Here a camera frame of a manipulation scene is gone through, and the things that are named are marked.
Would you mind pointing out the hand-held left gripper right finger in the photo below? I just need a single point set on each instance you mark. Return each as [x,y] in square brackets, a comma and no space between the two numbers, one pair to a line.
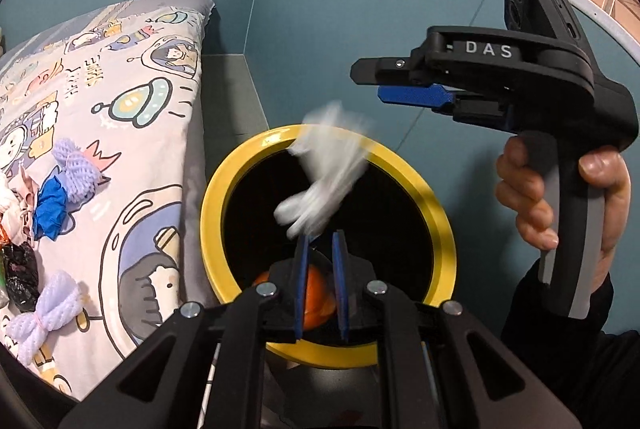
[340,279]

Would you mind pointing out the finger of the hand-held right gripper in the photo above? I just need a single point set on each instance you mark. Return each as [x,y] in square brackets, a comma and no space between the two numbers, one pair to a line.
[385,70]
[410,96]

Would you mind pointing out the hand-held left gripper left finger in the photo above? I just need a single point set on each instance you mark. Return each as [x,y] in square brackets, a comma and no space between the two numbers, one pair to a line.
[302,279]

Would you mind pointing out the white tissue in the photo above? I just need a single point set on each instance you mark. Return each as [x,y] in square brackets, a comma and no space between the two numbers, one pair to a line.
[325,169]

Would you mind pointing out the yellow rimmed trash bin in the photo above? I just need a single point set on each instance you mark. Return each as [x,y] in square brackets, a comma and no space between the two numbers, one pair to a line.
[220,189]

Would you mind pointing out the black plastic bag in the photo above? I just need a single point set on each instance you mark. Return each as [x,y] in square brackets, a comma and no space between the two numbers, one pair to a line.
[20,276]

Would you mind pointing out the person's right forearm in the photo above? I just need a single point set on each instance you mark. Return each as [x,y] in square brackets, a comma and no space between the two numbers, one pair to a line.
[575,369]

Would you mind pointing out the person's right hand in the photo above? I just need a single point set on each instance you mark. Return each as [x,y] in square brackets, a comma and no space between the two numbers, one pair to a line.
[607,209]

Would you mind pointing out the orange fruit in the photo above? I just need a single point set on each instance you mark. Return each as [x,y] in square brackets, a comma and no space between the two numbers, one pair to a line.
[317,301]

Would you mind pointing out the printed bed sheet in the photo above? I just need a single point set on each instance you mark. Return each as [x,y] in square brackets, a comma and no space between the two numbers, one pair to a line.
[125,119]

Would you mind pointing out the purple foam net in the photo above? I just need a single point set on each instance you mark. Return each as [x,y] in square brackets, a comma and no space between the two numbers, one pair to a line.
[77,171]

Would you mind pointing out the lavender foam net bow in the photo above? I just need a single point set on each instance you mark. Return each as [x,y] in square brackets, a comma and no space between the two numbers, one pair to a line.
[45,314]

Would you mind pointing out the blue crumpled glove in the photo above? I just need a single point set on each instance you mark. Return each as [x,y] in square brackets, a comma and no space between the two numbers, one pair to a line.
[50,209]

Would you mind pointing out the white crumpled plastic bag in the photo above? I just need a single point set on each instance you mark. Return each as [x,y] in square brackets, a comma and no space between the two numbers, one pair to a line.
[15,204]

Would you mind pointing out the orange wrapper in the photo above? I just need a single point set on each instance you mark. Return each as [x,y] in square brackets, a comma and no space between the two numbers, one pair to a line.
[2,239]

